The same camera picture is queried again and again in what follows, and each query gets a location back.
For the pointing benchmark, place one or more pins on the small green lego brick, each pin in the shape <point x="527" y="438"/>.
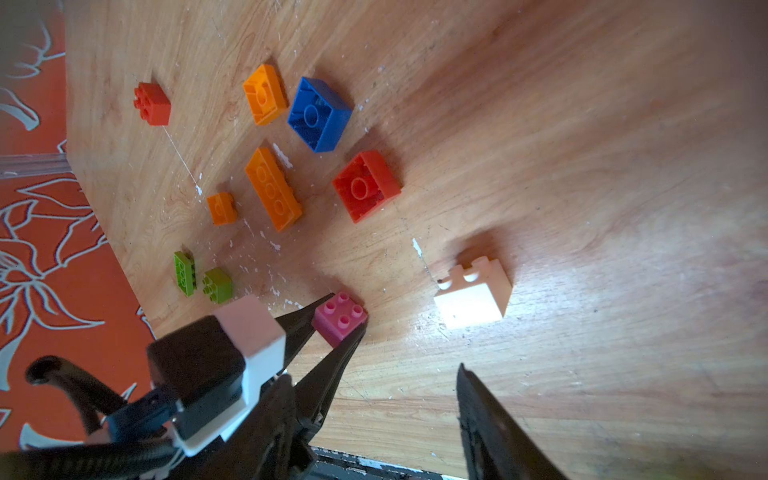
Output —
<point x="217" y="286"/>

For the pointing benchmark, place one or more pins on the pink lego brick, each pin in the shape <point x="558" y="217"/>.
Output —
<point x="338" y="317"/>

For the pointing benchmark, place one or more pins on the small red lego brick far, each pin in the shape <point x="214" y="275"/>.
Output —
<point x="152" y="103"/>

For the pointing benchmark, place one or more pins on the long orange lego plate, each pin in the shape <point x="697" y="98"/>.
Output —
<point x="272" y="189"/>

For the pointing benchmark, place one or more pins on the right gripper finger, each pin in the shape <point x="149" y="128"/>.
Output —
<point x="495" y="446"/>

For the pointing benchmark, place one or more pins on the blue lego brick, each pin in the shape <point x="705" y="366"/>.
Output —
<point x="318" y="115"/>

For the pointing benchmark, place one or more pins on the orange square lego plate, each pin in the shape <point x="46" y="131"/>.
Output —
<point x="222" y="208"/>

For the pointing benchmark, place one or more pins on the small orange lego plate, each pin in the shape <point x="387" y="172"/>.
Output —
<point x="265" y="95"/>

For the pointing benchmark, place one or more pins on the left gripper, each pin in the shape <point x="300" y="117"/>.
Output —
<point x="272" y="441"/>

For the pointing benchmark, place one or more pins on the white lego brick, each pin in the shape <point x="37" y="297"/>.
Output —
<point x="473" y="296"/>

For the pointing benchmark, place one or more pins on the long green lego plate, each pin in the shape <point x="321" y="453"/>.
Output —
<point x="185" y="273"/>

